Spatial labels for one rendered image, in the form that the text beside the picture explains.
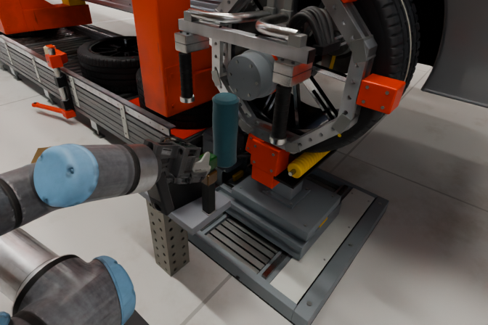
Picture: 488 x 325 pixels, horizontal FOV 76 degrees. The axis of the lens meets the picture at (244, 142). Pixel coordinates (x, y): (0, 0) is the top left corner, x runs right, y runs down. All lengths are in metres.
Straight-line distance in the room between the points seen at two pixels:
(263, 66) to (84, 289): 0.64
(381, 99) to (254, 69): 0.33
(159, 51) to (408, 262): 1.39
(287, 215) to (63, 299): 0.89
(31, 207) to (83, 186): 0.12
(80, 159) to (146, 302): 0.95
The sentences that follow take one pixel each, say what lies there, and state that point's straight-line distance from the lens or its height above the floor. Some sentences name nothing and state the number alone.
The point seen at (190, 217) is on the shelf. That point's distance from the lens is 0.99.
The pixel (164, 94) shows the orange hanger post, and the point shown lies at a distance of 1.35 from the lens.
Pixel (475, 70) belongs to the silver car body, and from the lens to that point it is 1.28.
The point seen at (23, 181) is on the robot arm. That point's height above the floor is 0.83.
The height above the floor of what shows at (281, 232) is 0.15.
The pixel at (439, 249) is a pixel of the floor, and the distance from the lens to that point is 1.80.
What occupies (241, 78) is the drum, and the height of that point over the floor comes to 0.85.
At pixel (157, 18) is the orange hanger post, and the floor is 0.93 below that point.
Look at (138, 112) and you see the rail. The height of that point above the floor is 0.39.
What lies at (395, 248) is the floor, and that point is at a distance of 1.69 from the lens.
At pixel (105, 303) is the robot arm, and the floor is 0.57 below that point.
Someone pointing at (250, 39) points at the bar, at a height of 0.97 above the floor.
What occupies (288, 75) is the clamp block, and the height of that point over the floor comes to 0.93.
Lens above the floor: 1.15
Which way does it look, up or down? 32 degrees down
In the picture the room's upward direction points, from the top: 3 degrees clockwise
